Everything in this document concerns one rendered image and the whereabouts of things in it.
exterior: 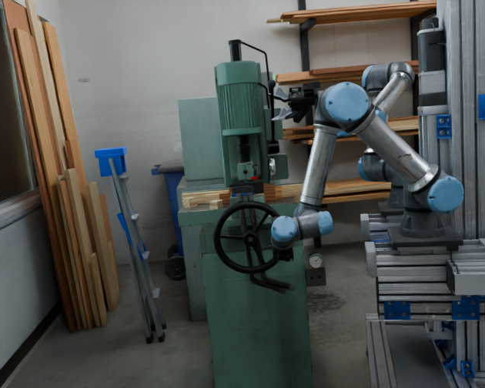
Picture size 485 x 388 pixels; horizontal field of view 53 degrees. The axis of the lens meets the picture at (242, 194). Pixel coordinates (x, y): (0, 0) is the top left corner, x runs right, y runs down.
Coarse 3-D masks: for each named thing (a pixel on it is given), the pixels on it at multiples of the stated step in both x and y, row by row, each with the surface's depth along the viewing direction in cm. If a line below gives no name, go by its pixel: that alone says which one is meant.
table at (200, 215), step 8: (280, 200) 212; (288, 200) 211; (184, 208) 215; (192, 208) 213; (200, 208) 211; (208, 208) 209; (224, 208) 206; (280, 208) 205; (288, 208) 205; (184, 216) 206; (192, 216) 206; (200, 216) 206; (208, 216) 206; (216, 216) 206; (288, 216) 205; (184, 224) 206; (192, 224) 206; (200, 224) 206; (232, 224) 196; (240, 224) 196; (248, 224) 196
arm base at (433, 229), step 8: (408, 208) 168; (408, 216) 168; (416, 216) 165; (424, 216) 164; (432, 216) 164; (440, 216) 167; (400, 224) 172; (408, 224) 168; (416, 224) 165; (424, 224) 164; (432, 224) 164; (440, 224) 166; (400, 232) 171; (408, 232) 167; (416, 232) 165; (424, 232) 164; (432, 232) 164; (440, 232) 165
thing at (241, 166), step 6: (240, 162) 220; (246, 162) 218; (252, 162) 216; (240, 168) 214; (246, 168) 214; (252, 168) 214; (240, 174) 214; (246, 174) 214; (252, 174) 214; (246, 180) 219
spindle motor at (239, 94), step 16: (224, 64) 205; (240, 64) 203; (256, 64) 211; (224, 80) 206; (240, 80) 204; (256, 80) 209; (224, 96) 208; (240, 96) 205; (256, 96) 210; (224, 112) 210; (240, 112) 207; (256, 112) 210; (224, 128) 213; (240, 128) 208; (256, 128) 210
